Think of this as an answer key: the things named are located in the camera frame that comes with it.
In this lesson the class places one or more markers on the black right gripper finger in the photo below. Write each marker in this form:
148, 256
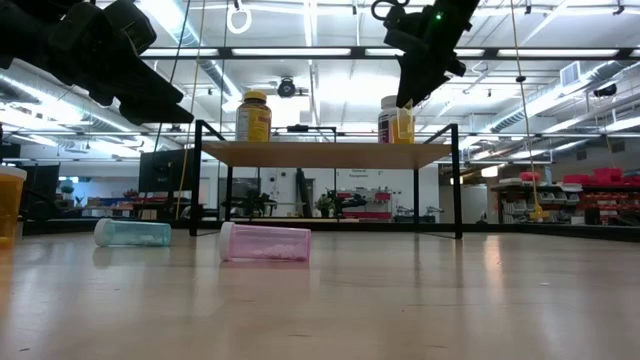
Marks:
410, 80
431, 80

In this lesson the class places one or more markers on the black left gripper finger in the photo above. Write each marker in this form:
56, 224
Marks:
135, 85
160, 115

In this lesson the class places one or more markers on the narrow amber pill vial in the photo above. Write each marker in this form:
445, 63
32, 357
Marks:
404, 127

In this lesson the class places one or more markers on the amber bottle yellow cap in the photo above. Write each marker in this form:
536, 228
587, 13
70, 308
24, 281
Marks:
253, 122

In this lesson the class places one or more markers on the teal pill vial white cap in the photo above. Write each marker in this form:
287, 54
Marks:
135, 233

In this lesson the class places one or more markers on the pink pill vial white cap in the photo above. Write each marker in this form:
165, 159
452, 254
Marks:
270, 243

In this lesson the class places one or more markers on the orange pill vial white cap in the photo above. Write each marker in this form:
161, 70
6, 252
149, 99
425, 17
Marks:
10, 210

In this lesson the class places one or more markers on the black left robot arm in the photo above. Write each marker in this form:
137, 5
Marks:
20, 30

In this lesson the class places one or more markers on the red bin storage shelf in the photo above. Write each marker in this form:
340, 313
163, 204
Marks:
607, 176

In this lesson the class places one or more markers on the black computer monitor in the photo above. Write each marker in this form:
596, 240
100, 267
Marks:
162, 172

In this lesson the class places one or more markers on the black overhead crossbar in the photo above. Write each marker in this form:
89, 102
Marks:
491, 52

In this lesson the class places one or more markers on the round black ceiling fixture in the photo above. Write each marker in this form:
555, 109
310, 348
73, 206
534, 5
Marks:
286, 88

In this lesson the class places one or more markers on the red white storage rack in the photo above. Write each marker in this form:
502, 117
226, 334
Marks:
367, 215

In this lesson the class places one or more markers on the green potted plant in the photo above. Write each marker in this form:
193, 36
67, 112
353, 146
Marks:
325, 204

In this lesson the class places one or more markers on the black ceiling speaker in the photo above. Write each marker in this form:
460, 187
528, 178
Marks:
605, 91

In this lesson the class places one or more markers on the wooden shelf black metal frame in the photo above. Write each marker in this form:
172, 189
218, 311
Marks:
325, 155

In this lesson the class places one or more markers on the white wall air vent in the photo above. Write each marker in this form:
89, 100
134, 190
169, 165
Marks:
570, 74

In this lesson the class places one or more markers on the black aluminium table frame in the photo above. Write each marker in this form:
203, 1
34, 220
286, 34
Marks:
550, 231

